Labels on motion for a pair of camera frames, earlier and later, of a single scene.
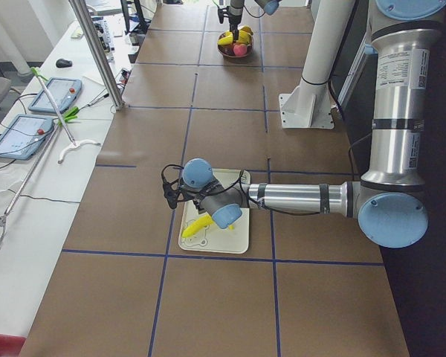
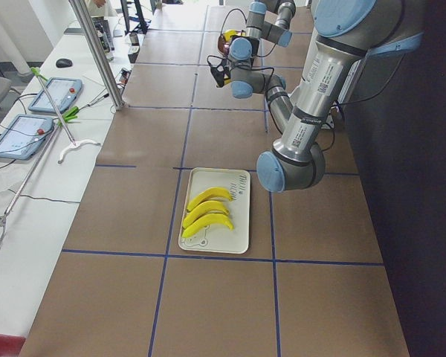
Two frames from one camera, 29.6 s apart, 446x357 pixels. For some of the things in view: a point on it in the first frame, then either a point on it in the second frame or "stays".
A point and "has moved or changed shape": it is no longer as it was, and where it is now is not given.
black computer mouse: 63,63 stays
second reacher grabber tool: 75,143 stays
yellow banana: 198,224 stays
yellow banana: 226,40 has moved or changed shape
